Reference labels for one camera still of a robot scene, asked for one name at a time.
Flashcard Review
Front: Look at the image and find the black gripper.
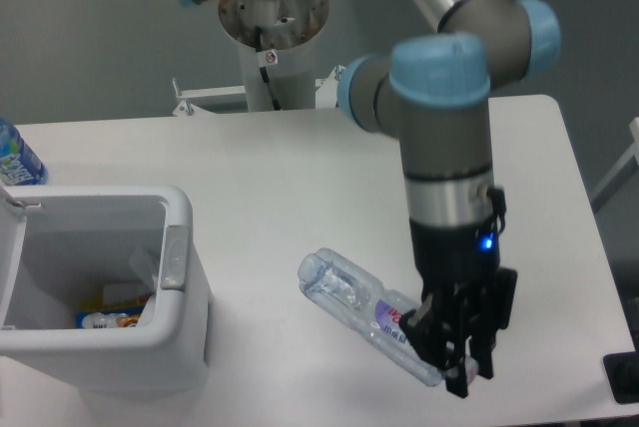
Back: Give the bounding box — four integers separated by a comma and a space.
399, 218, 518, 396

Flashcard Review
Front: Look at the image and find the clear plastic water bottle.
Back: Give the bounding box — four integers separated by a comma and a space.
297, 246, 480, 388

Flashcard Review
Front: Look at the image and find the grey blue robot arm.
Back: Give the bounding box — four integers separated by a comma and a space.
180, 0, 561, 397

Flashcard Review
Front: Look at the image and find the white open trash can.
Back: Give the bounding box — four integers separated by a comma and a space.
1, 186, 211, 392

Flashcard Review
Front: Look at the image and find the black table clamp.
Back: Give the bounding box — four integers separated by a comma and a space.
603, 351, 638, 405

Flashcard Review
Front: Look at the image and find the yellow snack package in bin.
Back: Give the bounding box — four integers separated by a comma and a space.
75, 281, 154, 329

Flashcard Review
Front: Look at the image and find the blue labelled bottle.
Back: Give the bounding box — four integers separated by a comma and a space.
1, 119, 48, 187

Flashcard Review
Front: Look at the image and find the white frame at right edge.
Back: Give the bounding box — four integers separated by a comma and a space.
590, 118, 638, 214

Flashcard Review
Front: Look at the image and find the white mounting bracket frame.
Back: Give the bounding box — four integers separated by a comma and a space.
172, 65, 345, 117

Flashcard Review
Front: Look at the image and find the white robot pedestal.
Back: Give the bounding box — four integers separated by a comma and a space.
238, 41, 316, 112

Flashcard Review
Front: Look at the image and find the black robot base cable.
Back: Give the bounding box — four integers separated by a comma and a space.
253, 25, 282, 112

